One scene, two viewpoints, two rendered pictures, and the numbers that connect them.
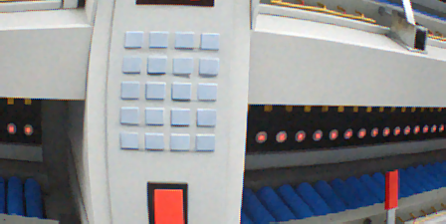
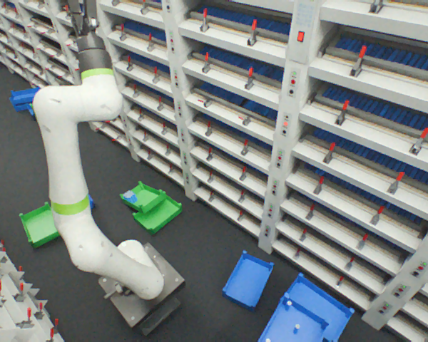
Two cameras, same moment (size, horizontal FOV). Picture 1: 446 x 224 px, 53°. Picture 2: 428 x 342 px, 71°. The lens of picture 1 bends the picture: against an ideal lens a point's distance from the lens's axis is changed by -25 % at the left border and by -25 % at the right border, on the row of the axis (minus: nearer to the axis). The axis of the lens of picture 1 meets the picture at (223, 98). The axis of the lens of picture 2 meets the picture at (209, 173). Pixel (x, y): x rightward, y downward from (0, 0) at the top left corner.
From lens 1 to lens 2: 0.97 m
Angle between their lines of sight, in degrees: 70
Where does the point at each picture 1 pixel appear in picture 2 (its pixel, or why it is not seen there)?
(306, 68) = (332, 14)
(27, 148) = not seen: hidden behind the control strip
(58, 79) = (289, 9)
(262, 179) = (356, 36)
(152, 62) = (302, 10)
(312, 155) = (376, 34)
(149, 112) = (300, 18)
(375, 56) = (351, 13)
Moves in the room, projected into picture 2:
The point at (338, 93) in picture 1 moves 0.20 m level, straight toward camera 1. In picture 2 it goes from (340, 21) to (282, 28)
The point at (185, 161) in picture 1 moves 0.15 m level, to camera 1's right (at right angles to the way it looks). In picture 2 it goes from (305, 28) to (337, 42)
